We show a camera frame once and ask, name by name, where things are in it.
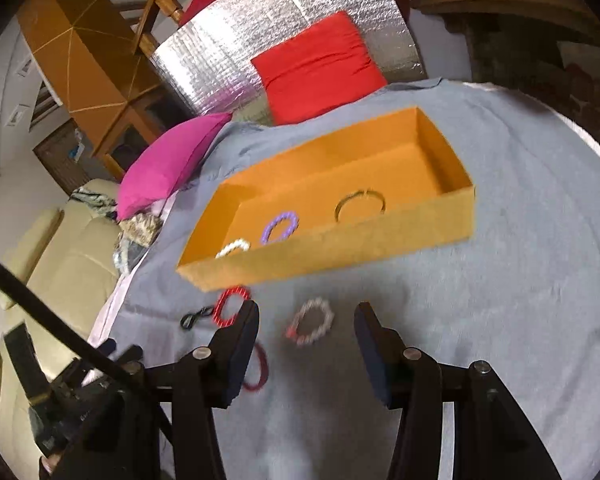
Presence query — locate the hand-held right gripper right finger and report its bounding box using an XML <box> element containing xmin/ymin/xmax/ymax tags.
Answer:
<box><xmin>354</xmin><ymin>302</ymin><xmax>561</xmax><ymax>480</ymax></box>

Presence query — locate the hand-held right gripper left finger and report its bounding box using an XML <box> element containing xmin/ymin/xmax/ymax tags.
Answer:
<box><xmin>75</xmin><ymin>301</ymin><xmax>261</xmax><ymax>480</ymax></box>

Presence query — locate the dark red bangle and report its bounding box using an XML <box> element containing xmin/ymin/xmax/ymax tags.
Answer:
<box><xmin>242</xmin><ymin>341</ymin><xmax>270</xmax><ymax>392</ymax></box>

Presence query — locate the red bead bracelet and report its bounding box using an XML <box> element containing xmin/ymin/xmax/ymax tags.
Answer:
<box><xmin>212</xmin><ymin>286</ymin><xmax>252</xmax><ymax>328</ymax></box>

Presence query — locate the black ring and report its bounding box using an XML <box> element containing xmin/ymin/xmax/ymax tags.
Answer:
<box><xmin>180</xmin><ymin>306</ymin><xmax>216</xmax><ymax>331</ymax></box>

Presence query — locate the pink bead bracelet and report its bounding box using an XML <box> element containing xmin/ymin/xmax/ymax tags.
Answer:
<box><xmin>286</xmin><ymin>297</ymin><xmax>336</xmax><ymax>347</ymax></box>

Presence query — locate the orange cardboard box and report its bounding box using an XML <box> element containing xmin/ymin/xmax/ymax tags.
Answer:
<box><xmin>176</xmin><ymin>106</ymin><xmax>477</xmax><ymax>292</ymax></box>

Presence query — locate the pale pink sheet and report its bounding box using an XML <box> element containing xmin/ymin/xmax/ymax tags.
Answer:
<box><xmin>87</xmin><ymin>195</ymin><xmax>181</xmax><ymax>353</ymax></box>

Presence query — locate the clear plastic bag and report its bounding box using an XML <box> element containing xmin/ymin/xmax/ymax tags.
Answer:
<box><xmin>112</xmin><ymin>237</ymin><xmax>146</xmax><ymax>273</ymax></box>

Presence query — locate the beige sofa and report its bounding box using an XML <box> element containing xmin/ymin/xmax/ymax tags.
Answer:
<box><xmin>0</xmin><ymin>177</ymin><xmax>126</xmax><ymax>466</ymax></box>

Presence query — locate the beige patterned cloth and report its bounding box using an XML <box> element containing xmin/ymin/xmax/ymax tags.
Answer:
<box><xmin>117</xmin><ymin>212</ymin><xmax>163</xmax><ymax>248</ymax></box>

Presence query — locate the black and white patterned scarf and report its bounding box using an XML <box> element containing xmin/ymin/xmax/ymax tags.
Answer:
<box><xmin>70</xmin><ymin>186</ymin><xmax>118</xmax><ymax>221</ymax></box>

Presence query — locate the gold bangle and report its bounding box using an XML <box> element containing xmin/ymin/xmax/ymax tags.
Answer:
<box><xmin>334</xmin><ymin>188</ymin><xmax>387</xmax><ymax>224</ymax></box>

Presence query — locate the pink cushion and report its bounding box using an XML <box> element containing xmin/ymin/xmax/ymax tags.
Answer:
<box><xmin>116</xmin><ymin>112</ymin><xmax>233</xmax><ymax>222</ymax></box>

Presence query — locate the red cushion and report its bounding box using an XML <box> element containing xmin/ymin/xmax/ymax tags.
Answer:
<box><xmin>250</xmin><ymin>10</ymin><xmax>388</xmax><ymax>126</ymax></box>

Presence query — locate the silver foil sheet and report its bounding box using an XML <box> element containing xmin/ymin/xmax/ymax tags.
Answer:
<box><xmin>150</xmin><ymin>0</ymin><xmax>426</xmax><ymax>121</ymax></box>

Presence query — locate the wooden cabinet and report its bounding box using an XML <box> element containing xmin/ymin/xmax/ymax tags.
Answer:
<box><xmin>17</xmin><ymin>0</ymin><xmax>191</xmax><ymax>181</ymax></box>

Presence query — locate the wooden railing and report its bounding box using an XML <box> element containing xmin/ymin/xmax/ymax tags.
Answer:
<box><xmin>132</xmin><ymin>0</ymin><xmax>191</xmax><ymax>56</ymax></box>

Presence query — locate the black cable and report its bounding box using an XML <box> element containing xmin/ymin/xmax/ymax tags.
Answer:
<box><xmin>0</xmin><ymin>246</ymin><xmax>175</xmax><ymax>440</ymax></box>

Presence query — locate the white bead bracelet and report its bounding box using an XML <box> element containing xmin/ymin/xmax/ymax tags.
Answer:
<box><xmin>215</xmin><ymin>239</ymin><xmax>251</xmax><ymax>260</ymax></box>

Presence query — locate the purple bead bracelet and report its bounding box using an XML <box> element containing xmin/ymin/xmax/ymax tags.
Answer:
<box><xmin>260</xmin><ymin>211</ymin><xmax>299</xmax><ymax>246</ymax></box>

